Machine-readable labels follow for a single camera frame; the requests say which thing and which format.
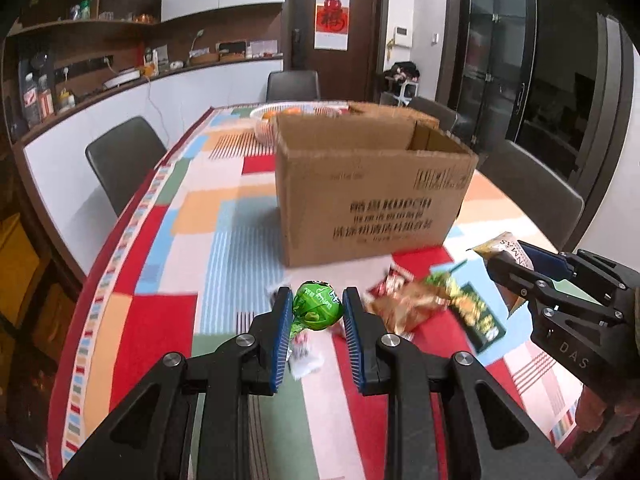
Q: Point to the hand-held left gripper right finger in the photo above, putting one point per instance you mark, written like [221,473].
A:
[352,340]

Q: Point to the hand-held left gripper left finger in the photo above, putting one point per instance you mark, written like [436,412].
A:
[282,340]

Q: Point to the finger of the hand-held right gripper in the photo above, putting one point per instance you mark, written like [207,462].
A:
[547,262]
[515,275]

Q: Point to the beige snack packet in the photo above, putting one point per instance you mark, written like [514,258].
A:
[502,245]

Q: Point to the green snack packet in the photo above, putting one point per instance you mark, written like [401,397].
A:
[315,305]

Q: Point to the dark snack packet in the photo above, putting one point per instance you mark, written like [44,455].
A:
[475,315]

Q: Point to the brown snack packet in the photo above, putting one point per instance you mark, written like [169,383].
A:
[405,305]

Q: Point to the brown cardboard box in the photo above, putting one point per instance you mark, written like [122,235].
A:
[375,185]

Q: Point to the person's right hand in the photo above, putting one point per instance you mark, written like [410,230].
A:
[592,412]

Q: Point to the grey dining chair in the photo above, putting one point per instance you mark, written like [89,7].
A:
[125,160]
[530,195]
[292,85]
[435,110]

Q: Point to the black glass sliding door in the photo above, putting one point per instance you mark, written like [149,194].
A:
[495,60]

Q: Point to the woven wicker box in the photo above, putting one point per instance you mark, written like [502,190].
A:
[385,110]

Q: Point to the white shoe rack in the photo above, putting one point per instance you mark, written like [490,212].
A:
[407,92]

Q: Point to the white fruit basket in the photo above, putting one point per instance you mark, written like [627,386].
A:
[260,129]

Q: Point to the pile of oranges and apples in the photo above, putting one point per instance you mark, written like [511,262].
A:
[290,109]

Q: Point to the black bag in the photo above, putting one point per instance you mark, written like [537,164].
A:
[402,70]

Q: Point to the white intercom panel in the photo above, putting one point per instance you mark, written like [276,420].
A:
[402,36]

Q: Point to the dark brown door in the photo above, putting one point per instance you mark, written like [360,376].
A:
[360,60]

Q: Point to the yellow storage bin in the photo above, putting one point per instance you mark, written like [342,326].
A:
[17,270]

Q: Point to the white sideboard with wooden top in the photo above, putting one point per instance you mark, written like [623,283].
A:
[75,160]

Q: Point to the white picture card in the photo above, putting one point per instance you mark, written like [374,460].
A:
[263,48]

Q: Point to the white flat appliance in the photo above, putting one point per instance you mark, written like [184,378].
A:
[120,78]

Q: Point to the white gooseneck lamp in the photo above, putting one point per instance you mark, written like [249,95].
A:
[196,42]

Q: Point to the white bottle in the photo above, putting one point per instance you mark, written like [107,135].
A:
[148,57]

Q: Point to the small yellow bottle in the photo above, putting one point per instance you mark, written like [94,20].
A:
[66,101]

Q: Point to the clear water bottle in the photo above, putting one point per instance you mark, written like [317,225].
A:
[46,100]
[31,102]

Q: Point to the row of small ornaments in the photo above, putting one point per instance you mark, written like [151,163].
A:
[135,18]

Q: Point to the green bottle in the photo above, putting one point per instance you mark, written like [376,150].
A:
[85,10]

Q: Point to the grey door frame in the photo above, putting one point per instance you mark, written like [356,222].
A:
[607,135]

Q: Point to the red wall calendar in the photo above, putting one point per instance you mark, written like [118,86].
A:
[331,20]

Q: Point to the black wall outlet strip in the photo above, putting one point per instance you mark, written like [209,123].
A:
[85,66]

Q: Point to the brown wall shelf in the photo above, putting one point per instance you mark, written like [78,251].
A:
[85,24]

